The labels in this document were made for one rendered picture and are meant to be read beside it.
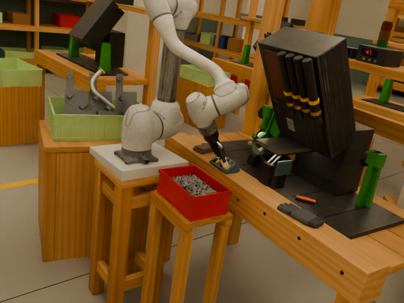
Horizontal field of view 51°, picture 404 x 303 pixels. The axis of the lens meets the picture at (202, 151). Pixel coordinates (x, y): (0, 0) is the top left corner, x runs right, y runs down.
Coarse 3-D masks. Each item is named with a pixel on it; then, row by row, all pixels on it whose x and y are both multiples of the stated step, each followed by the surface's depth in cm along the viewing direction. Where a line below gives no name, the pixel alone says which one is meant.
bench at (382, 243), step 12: (240, 132) 293; (384, 204) 210; (168, 228) 278; (396, 228) 187; (168, 240) 282; (228, 240) 317; (360, 240) 172; (372, 240) 174; (384, 240) 175; (396, 240) 177; (168, 252) 286; (372, 252) 165; (384, 252) 166; (396, 252) 168; (396, 264) 159; (336, 300) 160
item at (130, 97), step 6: (120, 78) 283; (120, 84) 286; (120, 90) 286; (126, 96) 288; (132, 96) 290; (120, 102) 287; (126, 102) 289; (132, 102) 291; (120, 108) 287; (126, 108) 289; (120, 114) 287
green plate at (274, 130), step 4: (272, 116) 213; (272, 120) 214; (268, 124) 216; (272, 124) 215; (276, 124) 213; (268, 128) 217; (272, 128) 216; (276, 128) 213; (268, 132) 219; (272, 132) 216; (276, 132) 214; (268, 136) 221; (276, 136) 214; (280, 136) 214
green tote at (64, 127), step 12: (48, 96) 281; (48, 108) 279; (60, 108) 286; (48, 120) 280; (60, 120) 249; (72, 120) 252; (84, 120) 255; (96, 120) 258; (108, 120) 261; (120, 120) 264; (60, 132) 252; (72, 132) 255; (84, 132) 258; (96, 132) 261; (108, 132) 264; (120, 132) 267
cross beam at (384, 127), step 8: (360, 112) 224; (368, 112) 221; (360, 120) 224; (368, 120) 220; (376, 120) 216; (384, 120) 212; (392, 120) 211; (376, 128) 216; (384, 128) 213; (392, 128) 209; (400, 128) 206; (384, 136) 213; (392, 136) 210; (400, 136) 206
